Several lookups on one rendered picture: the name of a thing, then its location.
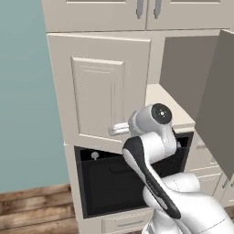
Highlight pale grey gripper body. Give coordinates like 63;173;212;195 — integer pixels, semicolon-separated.
127;108;151;138

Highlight cream panelled cabinet door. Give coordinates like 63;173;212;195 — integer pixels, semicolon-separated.
47;32;153;155

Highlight cream cabinet carcass with shelf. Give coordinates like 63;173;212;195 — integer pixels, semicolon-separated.
46;28;223;234

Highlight cream cabinet door grey inside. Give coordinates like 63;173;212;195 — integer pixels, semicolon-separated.
194;28;234;181

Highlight black built-in oven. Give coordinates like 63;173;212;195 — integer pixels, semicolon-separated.
73;131;195;219

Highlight cream run of cupboards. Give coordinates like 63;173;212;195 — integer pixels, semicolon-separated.
184;131;234;208

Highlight cream drawer front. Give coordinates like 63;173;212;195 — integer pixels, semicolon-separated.
101;207;155;234

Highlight silver cabinet door handle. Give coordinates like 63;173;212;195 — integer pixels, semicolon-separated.
135;0;145;20
108;121;131;137
153;0;164;20

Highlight silver drawer handle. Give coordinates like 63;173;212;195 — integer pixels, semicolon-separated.
116;219;144;229

